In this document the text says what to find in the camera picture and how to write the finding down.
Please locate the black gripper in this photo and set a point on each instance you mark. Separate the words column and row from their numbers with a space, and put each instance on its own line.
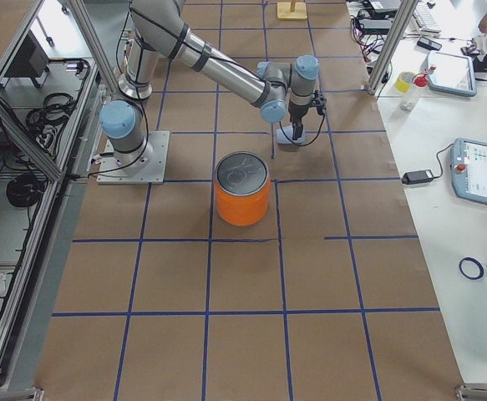
column 296, row 113

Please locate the light blue plastic cup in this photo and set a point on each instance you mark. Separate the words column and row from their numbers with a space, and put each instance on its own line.
column 284, row 136

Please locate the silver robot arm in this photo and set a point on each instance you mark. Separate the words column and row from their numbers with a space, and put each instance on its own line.
column 278, row 90

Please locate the wooden cup stand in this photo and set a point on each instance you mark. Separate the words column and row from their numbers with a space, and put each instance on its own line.
column 291, row 10

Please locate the orange can with silver lid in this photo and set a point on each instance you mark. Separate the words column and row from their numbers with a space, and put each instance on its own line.
column 242, row 188

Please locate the yellow tape roll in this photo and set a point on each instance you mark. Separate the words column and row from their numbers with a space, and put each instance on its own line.
column 404, row 81

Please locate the black power adapter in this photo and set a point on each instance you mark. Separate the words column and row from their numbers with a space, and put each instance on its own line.
column 417, row 177

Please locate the teach pendant far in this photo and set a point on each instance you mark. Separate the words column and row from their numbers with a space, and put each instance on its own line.
column 452, row 73

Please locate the teach pendant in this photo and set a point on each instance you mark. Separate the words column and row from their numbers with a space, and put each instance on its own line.
column 452, row 73
column 468, row 167

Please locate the teach pendant near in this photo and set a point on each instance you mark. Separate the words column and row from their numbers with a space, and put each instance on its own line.
column 468, row 167

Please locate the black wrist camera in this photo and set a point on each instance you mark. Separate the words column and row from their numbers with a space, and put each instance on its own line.
column 319, row 102

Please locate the aluminium frame post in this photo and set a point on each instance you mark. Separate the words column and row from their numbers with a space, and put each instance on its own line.
column 400, row 22

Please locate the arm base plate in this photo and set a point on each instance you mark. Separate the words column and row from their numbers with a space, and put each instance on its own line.
column 144, row 165

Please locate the aluminium frame rail left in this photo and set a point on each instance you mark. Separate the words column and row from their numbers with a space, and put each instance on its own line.
column 41, row 124

